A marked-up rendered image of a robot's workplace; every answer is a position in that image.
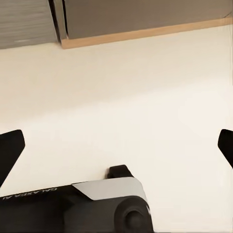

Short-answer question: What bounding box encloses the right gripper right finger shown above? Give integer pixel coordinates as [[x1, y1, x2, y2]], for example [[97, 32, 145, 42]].
[[217, 129, 233, 168]]

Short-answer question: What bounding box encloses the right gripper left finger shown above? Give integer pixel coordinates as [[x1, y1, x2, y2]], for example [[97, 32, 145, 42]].
[[0, 129, 25, 187]]

